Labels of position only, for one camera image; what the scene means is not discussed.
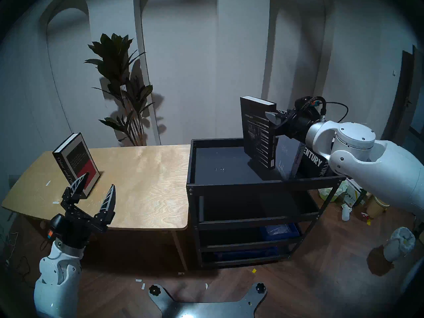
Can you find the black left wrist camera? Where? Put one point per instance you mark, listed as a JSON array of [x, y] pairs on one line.
[[56, 225]]

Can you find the blue plastic bin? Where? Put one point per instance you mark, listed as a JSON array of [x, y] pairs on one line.
[[245, 253]]

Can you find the black metal shelf cart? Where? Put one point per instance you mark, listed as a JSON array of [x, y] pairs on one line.
[[218, 161]]

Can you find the blue bin with clear bag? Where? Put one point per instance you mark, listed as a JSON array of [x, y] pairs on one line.
[[281, 230]]

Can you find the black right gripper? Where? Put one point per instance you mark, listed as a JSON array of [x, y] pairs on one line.
[[298, 123]]

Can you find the light green plastic bag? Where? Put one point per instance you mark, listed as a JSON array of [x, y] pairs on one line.
[[328, 194]]

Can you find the light wooden display table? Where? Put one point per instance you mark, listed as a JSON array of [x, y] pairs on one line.
[[149, 181]]

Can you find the black star knob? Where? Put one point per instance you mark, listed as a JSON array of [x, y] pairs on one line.
[[260, 288], [154, 290]]

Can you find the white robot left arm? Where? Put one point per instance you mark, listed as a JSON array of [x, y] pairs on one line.
[[56, 287]]

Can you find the white spray bottle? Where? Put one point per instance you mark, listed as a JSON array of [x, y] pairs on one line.
[[346, 213]]

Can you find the tall green potted plant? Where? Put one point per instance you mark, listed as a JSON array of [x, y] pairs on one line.
[[114, 55]]

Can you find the Crime and Punishment book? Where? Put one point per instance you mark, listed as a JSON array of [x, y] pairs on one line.
[[74, 155]]

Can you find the grey metal robot base plate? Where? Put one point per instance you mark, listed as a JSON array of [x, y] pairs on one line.
[[205, 309]]

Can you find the green and white carton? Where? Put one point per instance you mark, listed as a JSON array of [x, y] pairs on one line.
[[352, 193]]

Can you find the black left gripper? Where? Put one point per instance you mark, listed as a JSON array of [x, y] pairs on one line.
[[76, 228]]

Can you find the black Fashion book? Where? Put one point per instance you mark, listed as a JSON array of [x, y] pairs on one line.
[[256, 135]]

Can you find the grey Discontent book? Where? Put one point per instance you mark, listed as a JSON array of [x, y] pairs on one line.
[[286, 155]]

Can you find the black Century book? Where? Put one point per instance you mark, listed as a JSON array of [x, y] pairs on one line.
[[313, 161]]

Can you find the dark door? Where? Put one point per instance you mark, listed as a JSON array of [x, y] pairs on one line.
[[402, 88]]

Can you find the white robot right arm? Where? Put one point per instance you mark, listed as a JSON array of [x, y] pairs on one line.
[[381, 168]]

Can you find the beige bucket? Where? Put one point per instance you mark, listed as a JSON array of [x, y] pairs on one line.
[[376, 208]]

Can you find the red and yellow small item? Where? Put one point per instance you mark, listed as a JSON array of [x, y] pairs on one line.
[[367, 218]]

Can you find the white bin with bag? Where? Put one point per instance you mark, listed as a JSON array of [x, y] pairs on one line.
[[399, 242]]

